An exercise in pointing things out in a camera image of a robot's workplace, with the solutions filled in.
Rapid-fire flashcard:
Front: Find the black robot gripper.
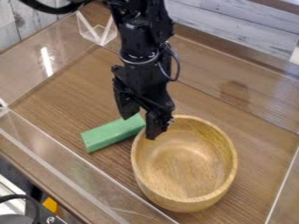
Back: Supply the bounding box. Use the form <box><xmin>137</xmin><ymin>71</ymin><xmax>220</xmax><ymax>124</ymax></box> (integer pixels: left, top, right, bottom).
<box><xmin>111</xmin><ymin>59</ymin><xmax>175</xmax><ymax>140</ymax></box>

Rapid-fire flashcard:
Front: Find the green rectangular block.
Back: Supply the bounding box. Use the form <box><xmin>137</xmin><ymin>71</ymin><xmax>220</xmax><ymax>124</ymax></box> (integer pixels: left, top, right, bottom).
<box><xmin>80</xmin><ymin>114</ymin><xmax>145</xmax><ymax>153</ymax></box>

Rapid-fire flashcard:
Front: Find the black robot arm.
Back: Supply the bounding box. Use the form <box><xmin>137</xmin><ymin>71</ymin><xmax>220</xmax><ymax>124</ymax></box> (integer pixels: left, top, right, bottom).
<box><xmin>101</xmin><ymin>0</ymin><xmax>180</xmax><ymax>140</ymax></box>

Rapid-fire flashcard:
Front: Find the brown wooden bowl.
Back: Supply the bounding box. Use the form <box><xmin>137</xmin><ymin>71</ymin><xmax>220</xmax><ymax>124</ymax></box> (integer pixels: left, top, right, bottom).
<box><xmin>131</xmin><ymin>115</ymin><xmax>239</xmax><ymax>213</ymax></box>

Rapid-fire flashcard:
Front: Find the yellow button on device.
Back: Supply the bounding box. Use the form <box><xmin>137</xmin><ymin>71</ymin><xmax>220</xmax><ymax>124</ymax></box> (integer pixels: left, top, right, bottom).
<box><xmin>41</xmin><ymin>197</ymin><xmax>59</xmax><ymax>214</ymax></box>

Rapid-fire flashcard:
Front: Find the black device bottom left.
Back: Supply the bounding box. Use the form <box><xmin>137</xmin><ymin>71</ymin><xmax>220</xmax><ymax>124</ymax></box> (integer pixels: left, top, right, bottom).
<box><xmin>0</xmin><ymin>174</ymin><xmax>71</xmax><ymax>224</ymax></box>

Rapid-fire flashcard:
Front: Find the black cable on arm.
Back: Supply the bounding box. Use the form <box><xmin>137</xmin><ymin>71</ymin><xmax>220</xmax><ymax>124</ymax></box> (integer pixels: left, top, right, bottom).
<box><xmin>156</xmin><ymin>42</ymin><xmax>183</xmax><ymax>82</ymax></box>

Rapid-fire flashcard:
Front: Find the clear acrylic corner bracket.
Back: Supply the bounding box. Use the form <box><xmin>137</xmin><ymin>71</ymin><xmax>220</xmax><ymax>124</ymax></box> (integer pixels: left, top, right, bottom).
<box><xmin>76</xmin><ymin>11</ymin><xmax>117</xmax><ymax>46</ymax></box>

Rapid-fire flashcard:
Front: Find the black cable bottom left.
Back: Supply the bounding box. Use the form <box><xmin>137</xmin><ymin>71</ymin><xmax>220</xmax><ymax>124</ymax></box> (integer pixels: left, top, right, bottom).
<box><xmin>0</xmin><ymin>193</ymin><xmax>43</xmax><ymax>224</ymax></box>

